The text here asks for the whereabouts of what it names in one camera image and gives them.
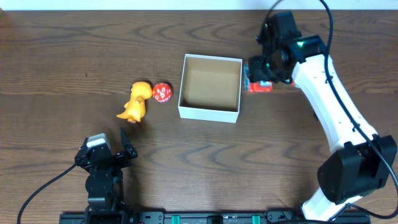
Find orange toy dinosaur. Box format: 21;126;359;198
116;82;152;123

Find red grey toy fire truck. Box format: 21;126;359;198
243;60;276;94

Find red ball with white letters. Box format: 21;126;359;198
152;83;172;103

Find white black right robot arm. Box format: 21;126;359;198
245;12;397;223

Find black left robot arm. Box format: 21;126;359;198
75;128;138;212

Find open cardboard box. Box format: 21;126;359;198
178;54;243;123

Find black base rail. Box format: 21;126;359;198
58;210;371;224

